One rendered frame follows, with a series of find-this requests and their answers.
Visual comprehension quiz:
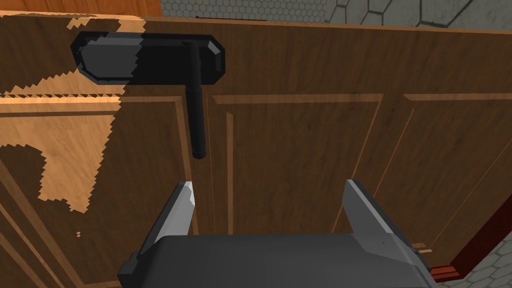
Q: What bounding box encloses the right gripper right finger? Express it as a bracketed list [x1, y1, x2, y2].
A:
[342, 179, 421, 257]

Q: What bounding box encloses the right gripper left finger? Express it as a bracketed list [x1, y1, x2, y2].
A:
[137, 180, 196, 255]

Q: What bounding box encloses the brown wooden door leaf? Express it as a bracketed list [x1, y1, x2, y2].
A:
[0, 11, 512, 288]

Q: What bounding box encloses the black door lever handle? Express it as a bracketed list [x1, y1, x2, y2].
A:
[70, 31, 227, 161]

